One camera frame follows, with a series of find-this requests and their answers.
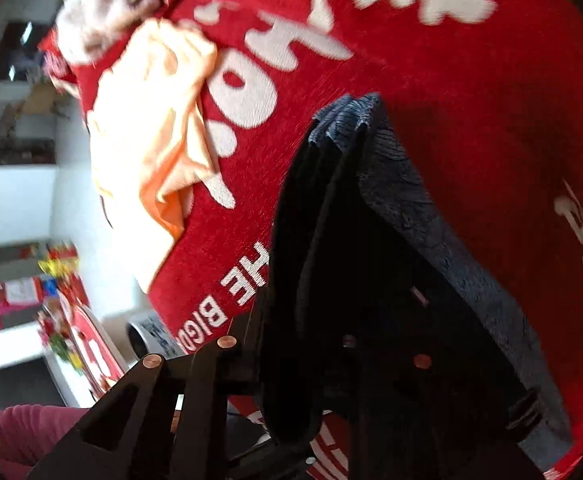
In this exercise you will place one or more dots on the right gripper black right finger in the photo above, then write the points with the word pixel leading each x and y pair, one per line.
pixel 431 403

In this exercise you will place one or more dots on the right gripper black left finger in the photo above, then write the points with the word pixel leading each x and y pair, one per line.
pixel 167 419

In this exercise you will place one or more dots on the black pants with grey trim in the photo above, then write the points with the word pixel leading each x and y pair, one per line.
pixel 358 245

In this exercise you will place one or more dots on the white cabinet with dark opening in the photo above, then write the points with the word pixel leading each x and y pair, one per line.
pixel 32 115

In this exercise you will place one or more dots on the cream orange folded cloth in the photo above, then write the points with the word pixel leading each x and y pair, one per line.
pixel 148 141

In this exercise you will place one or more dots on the pink sleeved left forearm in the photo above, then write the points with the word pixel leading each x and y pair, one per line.
pixel 29 432

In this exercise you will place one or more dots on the red festive decoration pile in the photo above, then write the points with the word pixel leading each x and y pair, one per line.
pixel 68 326

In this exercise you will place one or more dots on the red sofa cover white characters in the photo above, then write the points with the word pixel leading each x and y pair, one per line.
pixel 486 98

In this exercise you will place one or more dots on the white printed mug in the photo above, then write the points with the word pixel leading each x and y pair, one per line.
pixel 148 334

